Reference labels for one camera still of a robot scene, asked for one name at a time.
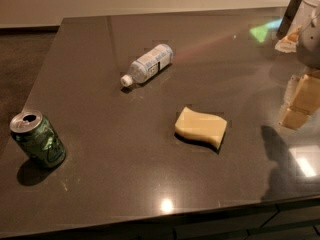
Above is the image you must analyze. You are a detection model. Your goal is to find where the yellow wavy sponge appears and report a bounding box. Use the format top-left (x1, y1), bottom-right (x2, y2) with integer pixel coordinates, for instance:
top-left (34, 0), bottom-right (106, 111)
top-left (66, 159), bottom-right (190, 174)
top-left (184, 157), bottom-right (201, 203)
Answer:
top-left (175, 107), bottom-right (227, 149)

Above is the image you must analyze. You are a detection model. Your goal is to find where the green soda can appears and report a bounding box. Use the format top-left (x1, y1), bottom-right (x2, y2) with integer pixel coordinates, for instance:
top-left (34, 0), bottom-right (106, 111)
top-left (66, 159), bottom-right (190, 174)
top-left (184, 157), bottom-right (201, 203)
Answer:
top-left (9, 110), bottom-right (66, 169)

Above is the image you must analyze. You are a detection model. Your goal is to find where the clear plastic water bottle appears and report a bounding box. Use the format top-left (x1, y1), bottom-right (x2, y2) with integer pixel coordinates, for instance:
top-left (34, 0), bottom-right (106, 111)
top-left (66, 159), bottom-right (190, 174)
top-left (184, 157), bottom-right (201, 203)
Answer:
top-left (120, 44), bottom-right (173, 87)

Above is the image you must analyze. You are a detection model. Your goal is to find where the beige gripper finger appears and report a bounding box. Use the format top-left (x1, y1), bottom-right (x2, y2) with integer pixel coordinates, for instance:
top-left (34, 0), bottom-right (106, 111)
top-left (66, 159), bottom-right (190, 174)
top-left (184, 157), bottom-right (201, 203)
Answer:
top-left (279, 107), bottom-right (310, 130)

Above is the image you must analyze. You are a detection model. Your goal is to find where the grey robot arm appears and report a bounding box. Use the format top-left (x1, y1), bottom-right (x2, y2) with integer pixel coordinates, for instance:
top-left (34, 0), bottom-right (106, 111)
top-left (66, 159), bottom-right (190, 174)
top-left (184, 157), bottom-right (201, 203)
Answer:
top-left (275, 0), bottom-right (320, 130)

